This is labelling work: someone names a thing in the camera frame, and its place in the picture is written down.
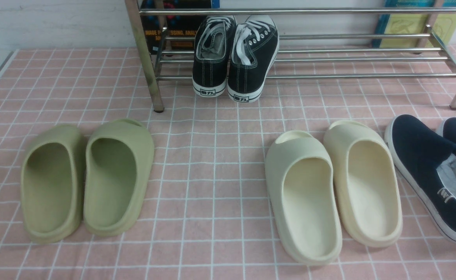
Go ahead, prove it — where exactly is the black canvas sneaker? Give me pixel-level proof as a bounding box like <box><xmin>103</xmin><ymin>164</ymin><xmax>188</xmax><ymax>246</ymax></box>
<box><xmin>192</xmin><ymin>16</ymin><xmax>237</xmax><ymax>98</ymax></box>
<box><xmin>228</xmin><ymin>15</ymin><xmax>280</xmax><ymax>103</ymax></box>

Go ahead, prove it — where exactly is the cream left foam slide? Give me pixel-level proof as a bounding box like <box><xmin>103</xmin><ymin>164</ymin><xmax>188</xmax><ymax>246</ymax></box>
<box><xmin>264</xmin><ymin>130</ymin><xmax>342</xmax><ymax>266</ymax></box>

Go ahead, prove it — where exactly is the black book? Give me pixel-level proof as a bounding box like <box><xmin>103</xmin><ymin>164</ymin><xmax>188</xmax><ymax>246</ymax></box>
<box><xmin>140</xmin><ymin>0</ymin><xmax>220</xmax><ymax>55</ymax></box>

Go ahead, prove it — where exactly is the green left foam slide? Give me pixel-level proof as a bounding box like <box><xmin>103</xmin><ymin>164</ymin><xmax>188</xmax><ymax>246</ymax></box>
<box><xmin>20</xmin><ymin>124</ymin><xmax>86</xmax><ymax>243</ymax></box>

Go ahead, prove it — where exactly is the green foam slide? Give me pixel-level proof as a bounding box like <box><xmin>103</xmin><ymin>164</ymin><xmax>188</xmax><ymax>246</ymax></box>
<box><xmin>20</xmin><ymin>124</ymin><xmax>86</xmax><ymax>243</ymax></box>
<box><xmin>84</xmin><ymin>119</ymin><xmax>155</xmax><ymax>237</ymax></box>

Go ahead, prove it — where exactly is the cream right foam slide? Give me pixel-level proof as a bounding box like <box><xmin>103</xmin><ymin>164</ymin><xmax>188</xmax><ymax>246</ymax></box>
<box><xmin>323</xmin><ymin>119</ymin><xmax>403</xmax><ymax>248</ymax></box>

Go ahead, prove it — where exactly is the metal shoe rack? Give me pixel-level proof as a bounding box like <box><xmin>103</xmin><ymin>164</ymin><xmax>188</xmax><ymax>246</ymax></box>
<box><xmin>125</xmin><ymin>0</ymin><xmax>456</xmax><ymax>113</ymax></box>

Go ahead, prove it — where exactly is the navy left slip-on shoe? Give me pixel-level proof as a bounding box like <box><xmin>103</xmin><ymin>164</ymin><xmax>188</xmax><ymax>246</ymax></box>
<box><xmin>384</xmin><ymin>114</ymin><xmax>456</xmax><ymax>242</ymax></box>

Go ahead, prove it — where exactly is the green right foam slide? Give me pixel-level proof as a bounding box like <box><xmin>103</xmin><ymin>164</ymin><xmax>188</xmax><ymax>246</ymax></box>
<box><xmin>84</xmin><ymin>119</ymin><xmax>155</xmax><ymax>237</ymax></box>

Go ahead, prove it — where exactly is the teal yellow book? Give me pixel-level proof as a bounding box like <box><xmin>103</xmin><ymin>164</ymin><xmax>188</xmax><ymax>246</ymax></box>
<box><xmin>371</xmin><ymin>0</ymin><xmax>456</xmax><ymax>48</ymax></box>

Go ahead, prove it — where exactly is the cream foam slide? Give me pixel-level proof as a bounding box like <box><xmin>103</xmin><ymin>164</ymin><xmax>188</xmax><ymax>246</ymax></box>
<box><xmin>264</xmin><ymin>130</ymin><xmax>342</xmax><ymax>266</ymax></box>
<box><xmin>323</xmin><ymin>119</ymin><xmax>403</xmax><ymax>248</ymax></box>

